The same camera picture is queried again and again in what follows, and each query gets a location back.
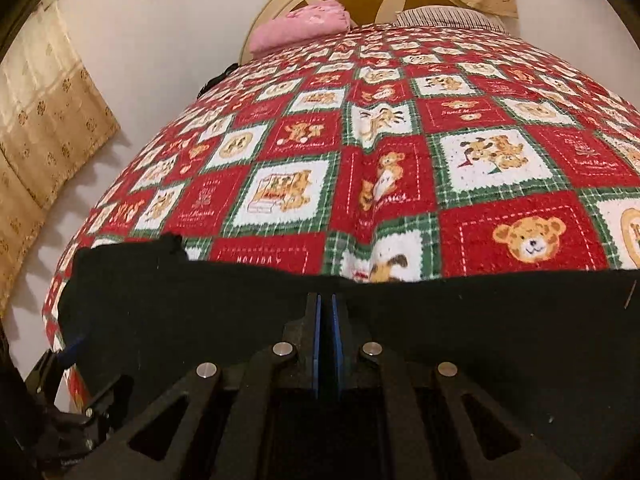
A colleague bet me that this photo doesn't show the black pants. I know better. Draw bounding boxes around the black pants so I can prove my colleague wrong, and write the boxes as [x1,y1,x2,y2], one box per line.
[61,236,639,479]

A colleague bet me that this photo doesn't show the red patchwork teddy bedspread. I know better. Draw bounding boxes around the red patchwork teddy bedspread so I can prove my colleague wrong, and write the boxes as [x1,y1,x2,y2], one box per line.
[41,25,640,413]

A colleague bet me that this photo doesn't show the black item beside bed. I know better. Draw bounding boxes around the black item beside bed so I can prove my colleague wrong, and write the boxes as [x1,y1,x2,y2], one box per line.
[196,63,239,99]

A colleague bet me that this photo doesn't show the striped pillow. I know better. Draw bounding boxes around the striped pillow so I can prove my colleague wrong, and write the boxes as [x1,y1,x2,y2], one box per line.
[392,6,508,34]

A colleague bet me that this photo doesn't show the pink folded blanket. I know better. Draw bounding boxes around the pink folded blanket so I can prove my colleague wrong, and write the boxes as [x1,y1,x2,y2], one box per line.
[248,0,352,55]

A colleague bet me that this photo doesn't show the beige curtain on side wall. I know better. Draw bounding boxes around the beige curtain on side wall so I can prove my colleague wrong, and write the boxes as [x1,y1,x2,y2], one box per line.
[0,2,120,304]

